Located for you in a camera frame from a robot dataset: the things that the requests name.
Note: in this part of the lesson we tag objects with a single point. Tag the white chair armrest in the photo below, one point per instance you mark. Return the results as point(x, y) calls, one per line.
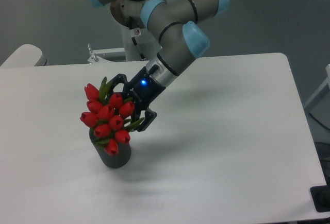
point(26, 55)

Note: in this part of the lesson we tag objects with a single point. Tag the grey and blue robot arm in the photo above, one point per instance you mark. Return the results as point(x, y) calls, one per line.
point(175, 27)

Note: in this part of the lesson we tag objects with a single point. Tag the white furniture leg at right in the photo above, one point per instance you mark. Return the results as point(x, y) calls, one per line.
point(321, 91)

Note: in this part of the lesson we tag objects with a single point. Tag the red tulip bouquet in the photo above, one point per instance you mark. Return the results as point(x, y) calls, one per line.
point(109, 117)

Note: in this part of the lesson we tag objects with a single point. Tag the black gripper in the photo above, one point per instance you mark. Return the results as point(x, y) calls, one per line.
point(143, 89)

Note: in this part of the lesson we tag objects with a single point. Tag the dark grey ribbed vase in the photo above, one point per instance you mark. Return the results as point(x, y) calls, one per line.
point(110, 158)

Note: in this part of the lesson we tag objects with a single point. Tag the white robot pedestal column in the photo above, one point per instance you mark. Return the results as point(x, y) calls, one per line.
point(127, 15)

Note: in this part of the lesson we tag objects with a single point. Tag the black box at table edge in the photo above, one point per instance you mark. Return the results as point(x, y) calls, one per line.
point(320, 197)

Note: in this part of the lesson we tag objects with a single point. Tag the white pedestal base frame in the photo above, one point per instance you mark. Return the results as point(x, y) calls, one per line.
point(121, 54)

